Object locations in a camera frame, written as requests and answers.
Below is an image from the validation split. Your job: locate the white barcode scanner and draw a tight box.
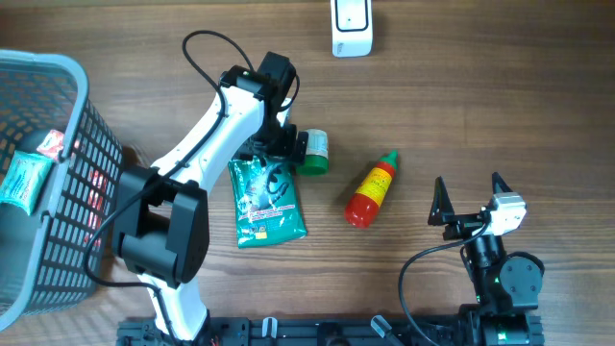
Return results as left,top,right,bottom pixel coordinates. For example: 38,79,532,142
330,0,374,59

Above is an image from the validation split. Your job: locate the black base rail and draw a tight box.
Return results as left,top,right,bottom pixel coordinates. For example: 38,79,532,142
116,315,546,346

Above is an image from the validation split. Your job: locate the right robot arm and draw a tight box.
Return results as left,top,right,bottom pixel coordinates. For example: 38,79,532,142
428,172,545,346

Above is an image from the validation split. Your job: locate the light teal tissue pack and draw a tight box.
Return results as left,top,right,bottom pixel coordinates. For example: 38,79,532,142
1,151,54,216

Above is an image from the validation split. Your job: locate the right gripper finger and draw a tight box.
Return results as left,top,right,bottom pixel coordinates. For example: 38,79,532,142
491,172,512,194
428,177,455,226

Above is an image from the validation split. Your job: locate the red chili sauce bottle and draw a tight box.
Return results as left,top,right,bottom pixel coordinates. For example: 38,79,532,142
344,150,398,229

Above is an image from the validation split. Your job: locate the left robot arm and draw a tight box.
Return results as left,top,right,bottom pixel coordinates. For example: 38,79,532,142
111,52,308,345

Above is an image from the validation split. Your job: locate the grey plastic mesh basket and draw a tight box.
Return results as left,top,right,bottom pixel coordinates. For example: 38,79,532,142
1,50,123,329

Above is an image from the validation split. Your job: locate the green snack bag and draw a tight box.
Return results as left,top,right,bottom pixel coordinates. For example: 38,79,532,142
228,159,308,248

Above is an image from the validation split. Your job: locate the green lid white jar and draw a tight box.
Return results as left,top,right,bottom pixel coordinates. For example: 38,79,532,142
296,129,329,176

